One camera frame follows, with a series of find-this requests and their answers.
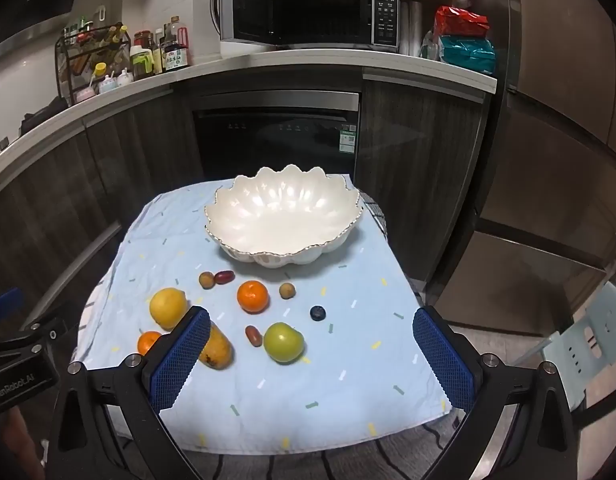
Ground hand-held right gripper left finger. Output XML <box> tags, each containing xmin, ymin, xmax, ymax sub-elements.
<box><xmin>45</xmin><ymin>305</ymin><xmax>212</xmax><ymax>480</ymax></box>

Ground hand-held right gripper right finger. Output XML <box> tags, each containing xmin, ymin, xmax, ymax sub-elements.
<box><xmin>412</xmin><ymin>306</ymin><xmax>581</xmax><ymax>480</ymax></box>

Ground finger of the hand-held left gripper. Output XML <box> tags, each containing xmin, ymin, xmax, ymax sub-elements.
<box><xmin>0</xmin><ymin>315</ymin><xmax>66</xmax><ymax>358</ymax></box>
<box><xmin>0</xmin><ymin>287</ymin><xmax>26</xmax><ymax>323</ymax></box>

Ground small orange tangerine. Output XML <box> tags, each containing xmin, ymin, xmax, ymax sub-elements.
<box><xmin>137</xmin><ymin>331</ymin><xmax>163</xmax><ymax>356</ymax></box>

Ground yellow mango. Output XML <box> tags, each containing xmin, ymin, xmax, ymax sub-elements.
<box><xmin>198</xmin><ymin>321</ymin><xmax>235</xmax><ymax>371</ymax></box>

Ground yellow lemon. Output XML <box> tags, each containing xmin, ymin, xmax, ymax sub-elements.
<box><xmin>149</xmin><ymin>287</ymin><xmax>189</xmax><ymax>326</ymax></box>

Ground large orange tangerine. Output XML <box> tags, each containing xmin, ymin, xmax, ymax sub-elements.
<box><xmin>237</xmin><ymin>280</ymin><xmax>270</xmax><ymax>314</ymax></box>

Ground white scalloped bowl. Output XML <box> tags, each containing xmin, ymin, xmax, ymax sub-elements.
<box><xmin>204</xmin><ymin>163</ymin><xmax>363</xmax><ymax>269</ymax></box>

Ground person's left forearm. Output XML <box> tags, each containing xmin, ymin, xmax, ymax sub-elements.
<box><xmin>0</xmin><ymin>402</ymin><xmax>46</xmax><ymax>480</ymax></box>

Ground light blue patterned tablecloth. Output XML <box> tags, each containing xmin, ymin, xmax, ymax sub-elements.
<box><xmin>75</xmin><ymin>174</ymin><xmax>453</xmax><ymax>456</ymax></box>

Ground light blue plastic chair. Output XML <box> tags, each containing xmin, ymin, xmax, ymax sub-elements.
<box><xmin>518</xmin><ymin>280</ymin><xmax>616</xmax><ymax>411</ymax></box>

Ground dark wood kitchen counter cabinet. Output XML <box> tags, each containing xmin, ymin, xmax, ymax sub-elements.
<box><xmin>0</xmin><ymin>50</ymin><xmax>498</xmax><ymax>311</ymax></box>

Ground black built-in dishwasher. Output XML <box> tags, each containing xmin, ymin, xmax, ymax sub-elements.
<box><xmin>193</xmin><ymin>92</ymin><xmax>363</xmax><ymax>186</ymax></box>

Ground green-lidded container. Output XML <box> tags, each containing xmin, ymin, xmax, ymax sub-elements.
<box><xmin>130</xmin><ymin>45</ymin><xmax>155</xmax><ymax>80</ymax></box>

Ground group of seasoning bottles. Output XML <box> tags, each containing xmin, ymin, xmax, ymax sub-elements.
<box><xmin>63</xmin><ymin>17</ymin><xmax>131</xmax><ymax>76</ymax></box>

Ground white-labelled sauce bottle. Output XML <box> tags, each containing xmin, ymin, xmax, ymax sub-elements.
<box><xmin>163</xmin><ymin>16</ymin><xmax>191</xmax><ymax>72</ymax></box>

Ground teal plastic package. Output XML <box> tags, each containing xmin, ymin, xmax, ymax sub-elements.
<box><xmin>438</xmin><ymin>35</ymin><xmax>497</xmax><ymax>76</ymax></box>

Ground clear plastic bag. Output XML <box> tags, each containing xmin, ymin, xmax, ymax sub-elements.
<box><xmin>402</xmin><ymin>0</ymin><xmax>441</xmax><ymax>61</ymax></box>

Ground red plastic bag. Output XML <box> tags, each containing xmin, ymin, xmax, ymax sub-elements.
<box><xmin>434</xmin><ymin>6</ymin><xmax>490</xmax><ymax>38</ymax></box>

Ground black microwave oven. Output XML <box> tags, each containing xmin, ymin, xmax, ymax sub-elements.
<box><xmin>218</xmin><ymin>0</ymin><xmax>401</xmax><ymax>53</ymax></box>

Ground black wire spice rack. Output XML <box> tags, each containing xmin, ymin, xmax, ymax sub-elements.
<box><xmin>55</xmin><ymin>24</ymin><xmax>134</xmax><ymax>101</ymax></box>

